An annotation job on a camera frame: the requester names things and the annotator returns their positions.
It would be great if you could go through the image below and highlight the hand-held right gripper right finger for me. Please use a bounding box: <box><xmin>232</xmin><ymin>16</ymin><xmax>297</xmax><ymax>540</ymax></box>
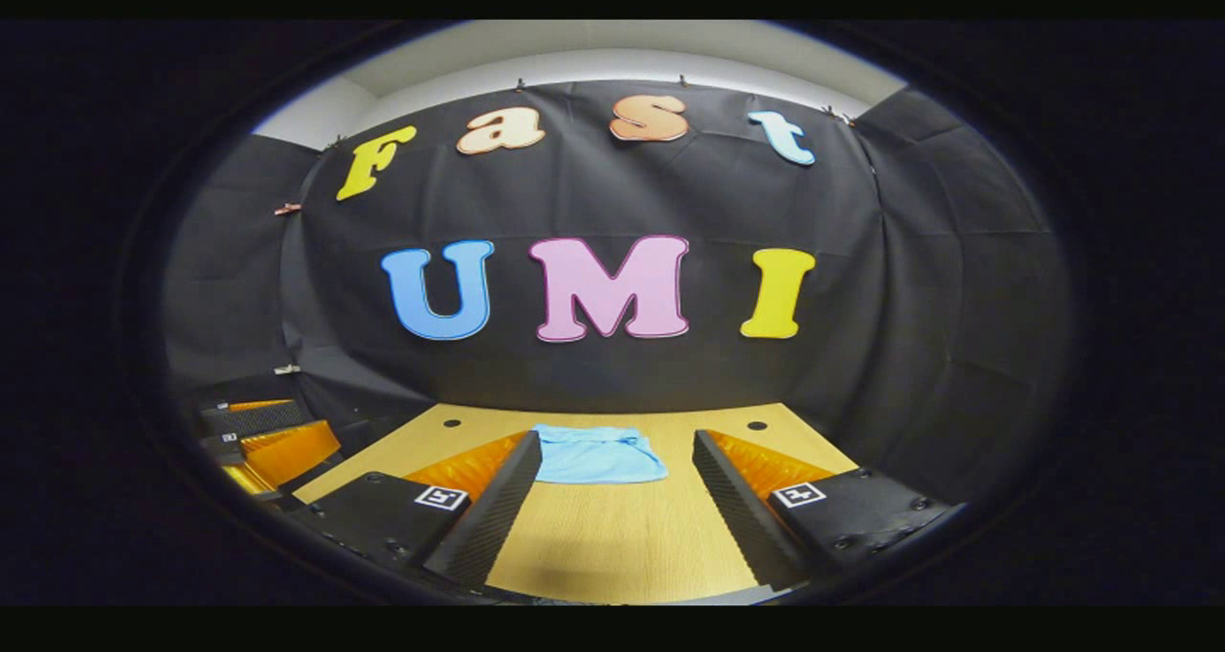
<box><xmin>692</xmin><ymin>429</ymin><xmax>954</xmax><ymax>592</ymax></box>

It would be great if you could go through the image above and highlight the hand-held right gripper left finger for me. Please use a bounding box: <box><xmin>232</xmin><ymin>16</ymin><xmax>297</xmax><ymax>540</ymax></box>
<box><xmin>287</xmin><ymin>430</ymin><xmax>544</xmax><ymax>592</ymax></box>

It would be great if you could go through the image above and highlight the light blue polo T-shirt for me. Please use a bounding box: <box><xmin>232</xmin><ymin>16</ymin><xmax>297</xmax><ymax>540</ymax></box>
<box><xmin>532</xmin><ymin>424</ymin><xmax>669</xmax><ymax>485</ymax></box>

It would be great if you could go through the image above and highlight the black backdrop cloth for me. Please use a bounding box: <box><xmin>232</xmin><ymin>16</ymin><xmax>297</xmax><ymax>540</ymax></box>
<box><xmin>161</xmin><ymin>79</ymin><xmax>1075</xmax><ymax>514</ymax></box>

